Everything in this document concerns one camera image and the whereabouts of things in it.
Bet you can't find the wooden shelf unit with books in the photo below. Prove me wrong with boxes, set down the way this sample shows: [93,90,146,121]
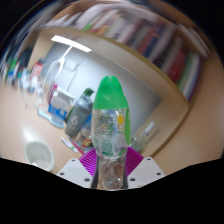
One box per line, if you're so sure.
[29,1,214,158]

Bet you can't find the white marker pen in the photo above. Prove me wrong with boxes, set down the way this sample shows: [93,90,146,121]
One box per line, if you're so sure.
[59,135,80,154]

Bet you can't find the red and white box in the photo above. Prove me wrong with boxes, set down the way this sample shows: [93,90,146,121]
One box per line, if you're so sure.
[30,60,45,88]

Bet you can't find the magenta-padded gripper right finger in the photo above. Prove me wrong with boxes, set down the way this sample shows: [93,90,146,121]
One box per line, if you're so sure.
[125,146,167,189]

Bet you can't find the tall clear glass bottle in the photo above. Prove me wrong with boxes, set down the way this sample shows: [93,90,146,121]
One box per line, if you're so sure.
[131,120,158,153]

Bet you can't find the white mug with green rim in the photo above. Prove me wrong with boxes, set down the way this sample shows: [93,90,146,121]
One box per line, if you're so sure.
[23,141,56,173]

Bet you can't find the white desk lamp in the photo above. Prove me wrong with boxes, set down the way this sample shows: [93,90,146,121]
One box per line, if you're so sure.
[50,34,93,84]

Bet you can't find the grey shaker bottle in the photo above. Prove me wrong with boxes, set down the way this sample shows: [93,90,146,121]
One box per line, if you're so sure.
[64,93,94,138]

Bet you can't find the blue and white carton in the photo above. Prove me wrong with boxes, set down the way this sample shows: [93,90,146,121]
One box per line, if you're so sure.
[48,87,76,119]

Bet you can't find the green-capped clear plastic bottle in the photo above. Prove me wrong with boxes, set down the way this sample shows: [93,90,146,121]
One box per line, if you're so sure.
[90,75,132,190]

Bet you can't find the gold-capped blue-tinted bottle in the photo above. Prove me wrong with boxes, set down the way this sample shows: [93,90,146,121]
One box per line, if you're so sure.
[73,121,95,149]

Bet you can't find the pink packet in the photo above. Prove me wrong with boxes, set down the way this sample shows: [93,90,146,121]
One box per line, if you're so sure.
[46,83,59,106]

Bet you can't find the white wall socket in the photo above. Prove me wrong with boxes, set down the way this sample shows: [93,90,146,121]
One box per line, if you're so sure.
[64,59,80,73]

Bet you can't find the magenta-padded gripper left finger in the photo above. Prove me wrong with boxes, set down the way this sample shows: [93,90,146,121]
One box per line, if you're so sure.
[56,148,100,190]

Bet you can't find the pale blue flat case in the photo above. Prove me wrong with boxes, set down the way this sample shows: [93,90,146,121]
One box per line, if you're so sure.
[37,109,66,129]

